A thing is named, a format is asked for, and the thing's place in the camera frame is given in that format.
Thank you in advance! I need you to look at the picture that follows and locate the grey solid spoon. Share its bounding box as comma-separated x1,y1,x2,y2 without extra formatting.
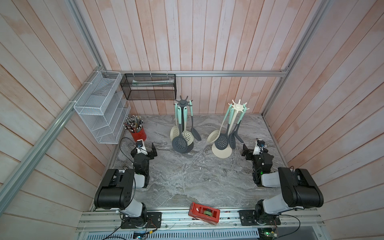
172,106,188,153

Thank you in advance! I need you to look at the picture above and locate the cream skimmer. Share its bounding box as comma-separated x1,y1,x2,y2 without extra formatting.
182,107,194,146
170,103,179,141
207,104,232,144

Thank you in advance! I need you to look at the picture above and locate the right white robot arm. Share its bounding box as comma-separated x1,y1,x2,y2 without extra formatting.
242,143,324,219

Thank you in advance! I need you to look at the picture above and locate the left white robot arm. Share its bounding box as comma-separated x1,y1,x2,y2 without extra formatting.
94,139,157,220

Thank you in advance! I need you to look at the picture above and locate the cream utensil rack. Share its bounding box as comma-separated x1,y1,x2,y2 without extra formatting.
212,100,249,159

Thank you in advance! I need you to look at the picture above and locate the dark grey utensil rack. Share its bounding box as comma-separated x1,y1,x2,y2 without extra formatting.
177,96,194,154

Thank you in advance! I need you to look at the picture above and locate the red pencil cup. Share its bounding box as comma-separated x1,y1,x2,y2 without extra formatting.
123,115,147,142

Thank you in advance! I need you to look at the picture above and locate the red tape dispenser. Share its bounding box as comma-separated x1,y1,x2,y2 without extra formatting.
188,202,221,225

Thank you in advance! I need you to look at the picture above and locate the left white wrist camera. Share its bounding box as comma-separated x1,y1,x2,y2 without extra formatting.
136,140,148,155

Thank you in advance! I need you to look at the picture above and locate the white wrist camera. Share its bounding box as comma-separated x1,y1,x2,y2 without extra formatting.
136,140,148,155
253,138,268,156

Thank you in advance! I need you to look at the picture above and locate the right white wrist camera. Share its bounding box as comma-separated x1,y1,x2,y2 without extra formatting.
253,138,268,156

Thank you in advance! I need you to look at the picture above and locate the white wire mesh shelf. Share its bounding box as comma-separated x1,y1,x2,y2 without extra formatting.
74,71,131,145

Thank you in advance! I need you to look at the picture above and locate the black mesh wall basket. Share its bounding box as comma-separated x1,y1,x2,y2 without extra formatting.
120,73,177,101

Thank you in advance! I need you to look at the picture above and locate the aluminium frame rail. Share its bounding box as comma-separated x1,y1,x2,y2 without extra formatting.
116,70,288,77

